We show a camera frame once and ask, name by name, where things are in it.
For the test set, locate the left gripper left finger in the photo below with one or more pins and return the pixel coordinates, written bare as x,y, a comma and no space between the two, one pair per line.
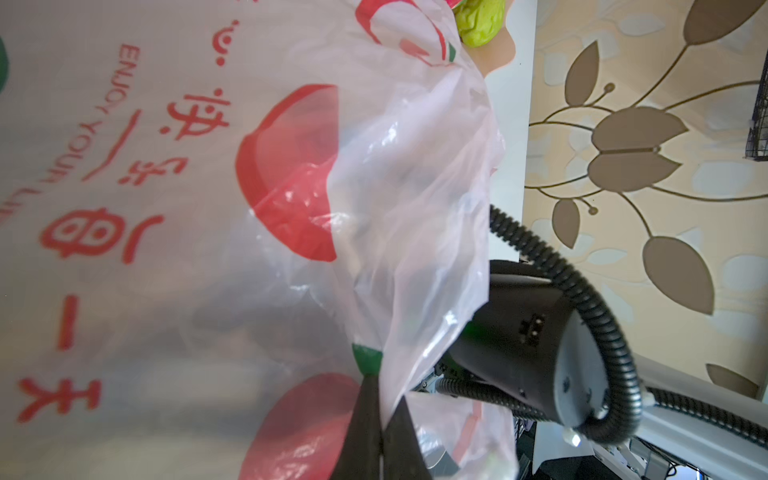
360,455

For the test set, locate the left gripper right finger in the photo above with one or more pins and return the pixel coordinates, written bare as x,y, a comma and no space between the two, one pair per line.
402,457

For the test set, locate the pink plastic fruit-print bag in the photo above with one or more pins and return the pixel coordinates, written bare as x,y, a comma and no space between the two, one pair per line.
217,217

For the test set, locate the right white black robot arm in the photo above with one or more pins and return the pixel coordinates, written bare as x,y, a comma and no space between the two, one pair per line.
547,346

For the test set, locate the orange fruit plate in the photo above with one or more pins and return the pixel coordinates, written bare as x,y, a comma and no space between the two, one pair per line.
497,53

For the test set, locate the right black wire basket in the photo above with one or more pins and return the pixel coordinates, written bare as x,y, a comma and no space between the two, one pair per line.
756,144

